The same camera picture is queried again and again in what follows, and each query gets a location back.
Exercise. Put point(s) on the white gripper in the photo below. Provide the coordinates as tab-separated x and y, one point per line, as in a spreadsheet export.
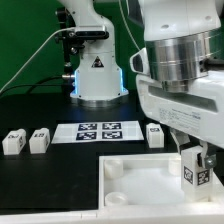
199	112

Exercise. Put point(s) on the white square tabletop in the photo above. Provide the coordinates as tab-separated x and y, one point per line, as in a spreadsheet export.
149	180

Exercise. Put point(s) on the white marker sheet with tags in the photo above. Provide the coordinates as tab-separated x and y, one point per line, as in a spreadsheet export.
97	132

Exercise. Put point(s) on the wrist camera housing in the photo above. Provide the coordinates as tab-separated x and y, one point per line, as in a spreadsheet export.
139	62

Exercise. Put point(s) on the black camera on mount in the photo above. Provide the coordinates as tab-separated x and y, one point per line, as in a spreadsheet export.
89	32

